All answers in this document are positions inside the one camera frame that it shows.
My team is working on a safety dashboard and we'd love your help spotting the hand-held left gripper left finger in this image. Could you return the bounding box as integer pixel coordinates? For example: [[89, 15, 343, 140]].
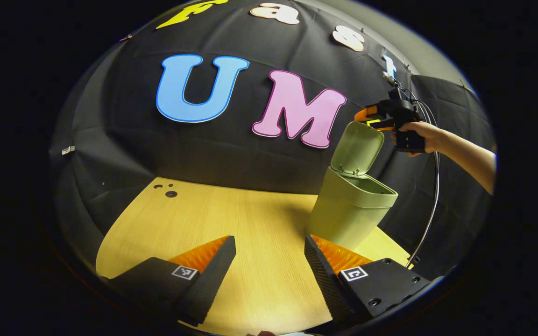
[[108, 236, 237, 327]]

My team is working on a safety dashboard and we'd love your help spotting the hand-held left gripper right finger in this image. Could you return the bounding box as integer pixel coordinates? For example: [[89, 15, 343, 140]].
[[304, 235, 431, 327]]

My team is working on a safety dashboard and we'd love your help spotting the pale green desktop garbage bin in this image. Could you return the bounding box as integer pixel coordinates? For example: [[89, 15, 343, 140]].
[[306, 120, 399, 251]]

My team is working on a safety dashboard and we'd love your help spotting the wooden desktop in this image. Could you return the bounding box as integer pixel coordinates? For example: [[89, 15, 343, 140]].
[[95, 176, 412, 336]]

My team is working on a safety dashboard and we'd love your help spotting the black backdrop cloth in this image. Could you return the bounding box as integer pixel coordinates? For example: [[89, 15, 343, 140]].
[[50, 0, 496, 280]]

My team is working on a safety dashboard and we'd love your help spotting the thin gripper cable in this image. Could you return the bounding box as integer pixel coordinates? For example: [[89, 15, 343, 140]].
[[382, 70, 441, 269]]

